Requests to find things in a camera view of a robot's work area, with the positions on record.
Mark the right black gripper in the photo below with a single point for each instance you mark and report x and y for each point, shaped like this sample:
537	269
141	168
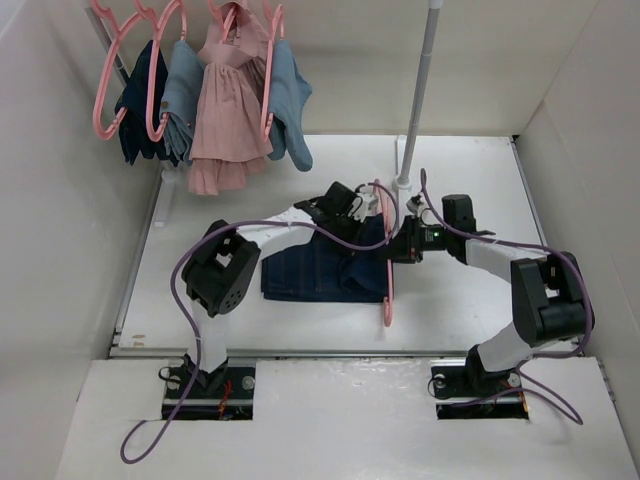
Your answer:
406	247

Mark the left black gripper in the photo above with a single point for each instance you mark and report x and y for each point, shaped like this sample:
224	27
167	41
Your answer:
356	228

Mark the dark blue jeans trousers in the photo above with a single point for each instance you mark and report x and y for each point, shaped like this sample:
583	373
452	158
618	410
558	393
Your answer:
321	271

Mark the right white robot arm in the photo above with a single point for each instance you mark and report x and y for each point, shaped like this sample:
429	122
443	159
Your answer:
548	297

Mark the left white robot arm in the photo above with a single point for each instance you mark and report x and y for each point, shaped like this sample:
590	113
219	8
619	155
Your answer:
213	277

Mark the pink hanger with light jeans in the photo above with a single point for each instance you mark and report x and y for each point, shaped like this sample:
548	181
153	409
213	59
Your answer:
275	17

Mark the pink hanger with dress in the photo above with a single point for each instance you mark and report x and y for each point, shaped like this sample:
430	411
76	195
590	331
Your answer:
230	25

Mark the right white rack foot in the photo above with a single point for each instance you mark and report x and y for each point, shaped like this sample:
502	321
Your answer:
404	152

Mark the pink hanging dress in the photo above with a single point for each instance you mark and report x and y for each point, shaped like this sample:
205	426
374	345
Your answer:
228	147

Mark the light blue hanging jeans right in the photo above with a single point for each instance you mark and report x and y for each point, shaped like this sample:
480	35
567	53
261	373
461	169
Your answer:
289	93

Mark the light blue hanging jeans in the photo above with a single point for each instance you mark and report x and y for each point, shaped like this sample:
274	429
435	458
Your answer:
180	101
289	93

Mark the right grey rack pole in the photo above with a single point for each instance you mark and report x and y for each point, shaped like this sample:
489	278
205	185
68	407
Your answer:
432	19

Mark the grey rack pole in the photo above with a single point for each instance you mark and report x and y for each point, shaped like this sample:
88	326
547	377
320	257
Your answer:
105	27
432	19

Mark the light blue hanging jeans left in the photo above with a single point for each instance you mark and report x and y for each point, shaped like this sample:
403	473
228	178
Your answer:
180	101

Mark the left grey rack pole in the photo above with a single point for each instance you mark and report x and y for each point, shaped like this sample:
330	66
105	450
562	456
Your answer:
105	27

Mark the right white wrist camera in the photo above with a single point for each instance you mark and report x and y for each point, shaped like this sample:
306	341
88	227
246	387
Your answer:
416	205

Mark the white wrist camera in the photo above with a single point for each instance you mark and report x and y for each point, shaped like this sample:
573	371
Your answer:
416	205
365	204

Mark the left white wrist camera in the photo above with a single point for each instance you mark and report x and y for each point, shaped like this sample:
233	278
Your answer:
365	204

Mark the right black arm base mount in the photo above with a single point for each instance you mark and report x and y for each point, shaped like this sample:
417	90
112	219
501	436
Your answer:
496	397

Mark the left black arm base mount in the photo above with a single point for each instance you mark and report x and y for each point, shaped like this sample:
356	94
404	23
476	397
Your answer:
226	394

